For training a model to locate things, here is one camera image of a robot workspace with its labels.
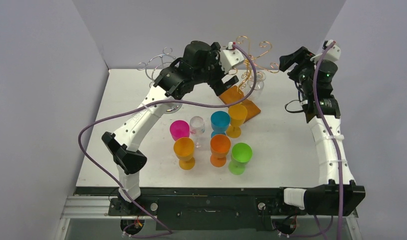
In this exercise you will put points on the blue plastic wine glass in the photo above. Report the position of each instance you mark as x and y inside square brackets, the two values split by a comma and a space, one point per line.
[220, 121]

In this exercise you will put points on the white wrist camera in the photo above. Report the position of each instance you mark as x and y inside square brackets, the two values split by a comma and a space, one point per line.
[230, 57]
[332, 52]

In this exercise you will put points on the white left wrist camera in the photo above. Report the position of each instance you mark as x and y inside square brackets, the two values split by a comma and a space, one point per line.
[230, 57]

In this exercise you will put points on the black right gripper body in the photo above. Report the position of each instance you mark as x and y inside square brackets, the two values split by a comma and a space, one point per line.
[296, 58]

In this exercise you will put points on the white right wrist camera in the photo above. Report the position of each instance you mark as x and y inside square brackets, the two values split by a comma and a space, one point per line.
[332, 52]

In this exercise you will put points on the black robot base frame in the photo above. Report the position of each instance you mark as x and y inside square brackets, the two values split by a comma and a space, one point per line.
[182, 208]

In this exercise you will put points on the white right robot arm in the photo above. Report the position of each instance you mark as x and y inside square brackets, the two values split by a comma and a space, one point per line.
[337, 193]

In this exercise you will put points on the yellow wine glass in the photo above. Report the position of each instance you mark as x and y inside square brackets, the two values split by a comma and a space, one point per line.
[238, 114]
[184, 149]

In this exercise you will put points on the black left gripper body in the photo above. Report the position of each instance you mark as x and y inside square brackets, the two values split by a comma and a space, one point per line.
[214, 72]

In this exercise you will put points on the gold wire glass rack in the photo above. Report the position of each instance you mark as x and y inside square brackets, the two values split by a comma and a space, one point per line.
[236, 92]

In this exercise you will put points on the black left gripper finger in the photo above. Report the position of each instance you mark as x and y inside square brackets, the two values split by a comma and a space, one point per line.
[219, 87]
[215, 47]

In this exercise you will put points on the clear small wine glass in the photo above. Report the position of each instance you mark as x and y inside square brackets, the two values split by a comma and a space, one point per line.
[197, 128]

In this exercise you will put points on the yellow wine glass in front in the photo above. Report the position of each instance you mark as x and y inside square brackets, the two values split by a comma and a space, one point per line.
[184, 149]

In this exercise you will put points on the green plastic wine glass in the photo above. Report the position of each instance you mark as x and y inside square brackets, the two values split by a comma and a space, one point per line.
[241, 154]

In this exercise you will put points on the yellow wine glass at back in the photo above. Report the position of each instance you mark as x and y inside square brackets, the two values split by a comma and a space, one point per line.
[238, 114]

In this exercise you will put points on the pink plastic wine glass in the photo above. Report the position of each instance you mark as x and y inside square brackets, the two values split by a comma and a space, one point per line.
[179, 129]

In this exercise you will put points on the orange plastic wine glass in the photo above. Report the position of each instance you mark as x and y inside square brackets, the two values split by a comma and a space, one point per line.
[219, 146]

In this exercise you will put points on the clear patterned wine glass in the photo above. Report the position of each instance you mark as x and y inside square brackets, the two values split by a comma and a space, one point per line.
[258, 88]

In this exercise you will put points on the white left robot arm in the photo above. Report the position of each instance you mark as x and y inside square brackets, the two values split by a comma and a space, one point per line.
[201, 63]

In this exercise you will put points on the silver wire glass rack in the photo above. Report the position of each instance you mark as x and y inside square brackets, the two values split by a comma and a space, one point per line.
[165, 59]

